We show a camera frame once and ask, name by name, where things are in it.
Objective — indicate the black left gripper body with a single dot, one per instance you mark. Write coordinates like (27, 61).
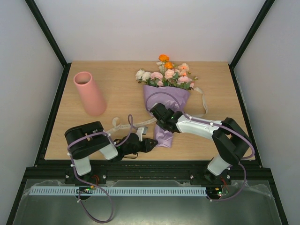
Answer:
(137, 150)

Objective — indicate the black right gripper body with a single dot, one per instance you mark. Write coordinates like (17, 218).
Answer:
(158, 110)

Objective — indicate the cream ribbon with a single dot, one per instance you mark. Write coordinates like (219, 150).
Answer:
(152, 120)

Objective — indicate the purple flower bouquet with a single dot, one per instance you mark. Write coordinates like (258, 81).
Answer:
(170, 85)

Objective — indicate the pink cylindrical vase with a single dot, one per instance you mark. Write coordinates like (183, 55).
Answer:
(90, 94)

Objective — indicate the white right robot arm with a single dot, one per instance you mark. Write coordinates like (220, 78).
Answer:
(229, 138)

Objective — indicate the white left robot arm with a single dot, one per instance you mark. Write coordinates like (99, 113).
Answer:
(84, 140)

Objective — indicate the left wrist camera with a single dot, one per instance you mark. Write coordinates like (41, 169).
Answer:
(141, 131)

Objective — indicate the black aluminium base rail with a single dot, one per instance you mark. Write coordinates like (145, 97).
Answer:
(192, 172)

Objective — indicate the white slotted cable duct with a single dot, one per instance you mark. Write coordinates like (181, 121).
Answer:
(119, 191)

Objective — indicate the right black frame post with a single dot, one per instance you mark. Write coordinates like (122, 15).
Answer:
(251, 32)

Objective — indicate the black frame post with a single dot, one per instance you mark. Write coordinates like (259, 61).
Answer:
(46, 31)
(251, 32)

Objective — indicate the left black frame post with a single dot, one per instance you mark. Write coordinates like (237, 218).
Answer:
(46, 31)

